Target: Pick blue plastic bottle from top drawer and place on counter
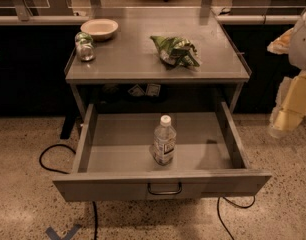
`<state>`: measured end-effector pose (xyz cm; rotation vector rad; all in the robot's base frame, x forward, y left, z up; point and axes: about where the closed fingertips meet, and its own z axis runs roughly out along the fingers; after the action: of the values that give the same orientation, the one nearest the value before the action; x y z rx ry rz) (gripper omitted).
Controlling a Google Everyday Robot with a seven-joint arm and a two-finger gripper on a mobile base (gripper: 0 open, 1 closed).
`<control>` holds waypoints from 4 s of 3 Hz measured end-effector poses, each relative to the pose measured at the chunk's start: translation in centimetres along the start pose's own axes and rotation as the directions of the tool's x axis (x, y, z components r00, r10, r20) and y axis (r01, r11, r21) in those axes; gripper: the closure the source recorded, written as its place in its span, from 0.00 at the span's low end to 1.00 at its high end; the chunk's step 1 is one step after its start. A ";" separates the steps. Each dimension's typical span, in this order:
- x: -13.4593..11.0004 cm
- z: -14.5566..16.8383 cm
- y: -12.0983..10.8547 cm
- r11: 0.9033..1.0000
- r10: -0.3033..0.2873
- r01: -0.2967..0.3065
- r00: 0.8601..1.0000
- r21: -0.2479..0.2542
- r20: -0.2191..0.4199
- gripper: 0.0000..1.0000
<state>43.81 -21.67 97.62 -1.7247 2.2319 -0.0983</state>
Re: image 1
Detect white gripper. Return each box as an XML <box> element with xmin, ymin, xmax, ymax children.
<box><xmin>267</xmin><ymin>10</ymin><xmax>306</xmax><ymax>138</ymax></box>

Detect clear plastic water bottle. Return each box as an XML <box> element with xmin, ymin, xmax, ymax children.
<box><xmin>153</xmin><ymin>115</ymin><xmax>177</xmax><ymax>165</ymax></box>

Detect open grey top drawer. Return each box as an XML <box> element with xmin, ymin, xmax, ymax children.
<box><xmin>54</xmin><ymin>103</ymin><xmax>271</xmax><ymax>201</ymax></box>

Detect green chip bag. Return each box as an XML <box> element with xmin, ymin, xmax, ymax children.
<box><xmin>150</xmin><ymin>36</ymin><xmax>201</xmax><ymax>67</ymax></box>

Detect white sticker label right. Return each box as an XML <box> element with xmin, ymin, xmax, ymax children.
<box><xmin>146</xmin><ymin>84</ymin><xmax>161</xmax><ymax>97</ymax></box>

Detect white sticker label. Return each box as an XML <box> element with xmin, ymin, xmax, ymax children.
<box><xmin>146</xmin><ymin>84</ymin><xmax>161</xmax><ymax>97</ymax></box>
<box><xmin>128</xmin><ymin>84</ymin><xmax>145</xmax><ymax>97</ymax></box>

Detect white sticker label left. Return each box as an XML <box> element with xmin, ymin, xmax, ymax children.
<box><xmin>128</xmin><ymin>84</ymin><xmax>145</xmax><ymax>97</ymax></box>

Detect white ceramic bowl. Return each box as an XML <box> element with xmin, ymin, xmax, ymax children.
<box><xmin>80</xmin><ymin>19</ymin><xmax>118</xmax><ymax>41</ymax></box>

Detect green soda can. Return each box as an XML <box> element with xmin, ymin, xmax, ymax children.
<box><xmin>75</xmin><ymin>32</ymin><xmax>95</xmax><ymax>62</ymax></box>

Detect blue tape floor marker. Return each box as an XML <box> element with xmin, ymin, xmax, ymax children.
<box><xmin>45</xmin><ymin>224</ymin><xmax>81</xmax><ymax>240</ymax></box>

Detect black floor cable right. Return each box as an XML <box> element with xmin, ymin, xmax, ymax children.
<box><xmin>216</xmin><ymin>195</ymin><xmax>256</xmax><ymax>240</ymax></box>

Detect black floor cable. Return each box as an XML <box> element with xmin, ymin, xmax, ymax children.
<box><xmin>216</xmin><ymin>195</ymin><xmax>256</xmax><ymax>240</ymax></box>
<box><xmin>38</xmin><ymin>143</ymin><xmax>99</xmax><ymax>240</ymax></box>

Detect black drawer handle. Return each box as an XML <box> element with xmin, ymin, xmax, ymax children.
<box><xmin>147</xmin><ymin>183</ymin><xmax>182</xmax><ymax>196</ymax></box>

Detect black floor cable left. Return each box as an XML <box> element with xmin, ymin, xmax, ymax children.
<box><xmin>38</xmin><ymin>143</ymin><xmax>99</xmax><ymax>240</ymax></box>

